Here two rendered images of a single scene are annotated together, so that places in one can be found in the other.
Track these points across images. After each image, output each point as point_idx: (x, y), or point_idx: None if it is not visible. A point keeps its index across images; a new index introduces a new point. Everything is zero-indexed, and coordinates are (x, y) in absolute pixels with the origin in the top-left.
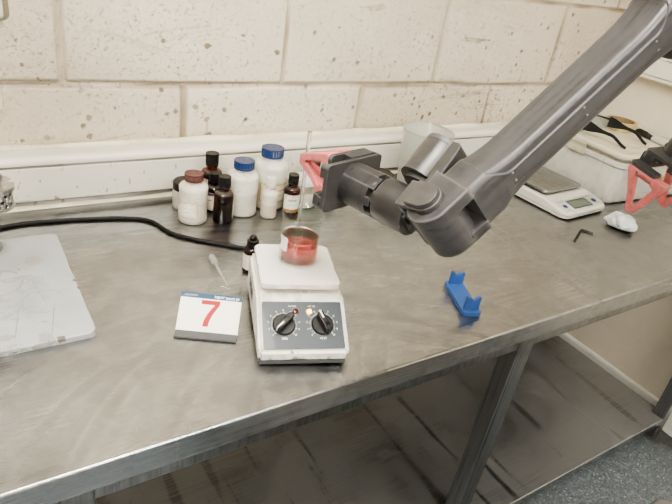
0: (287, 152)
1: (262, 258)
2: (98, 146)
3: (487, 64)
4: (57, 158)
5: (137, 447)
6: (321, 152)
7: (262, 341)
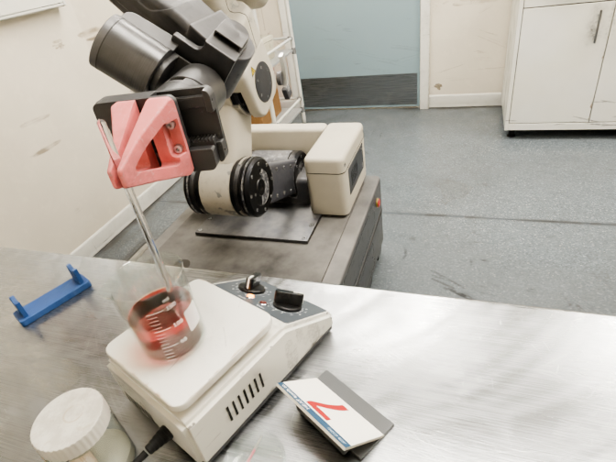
0: None
1: (213, 365)
2: None
3: None
4: None
5: (506, 305)
6: (143, 122)
7: (322, 313)
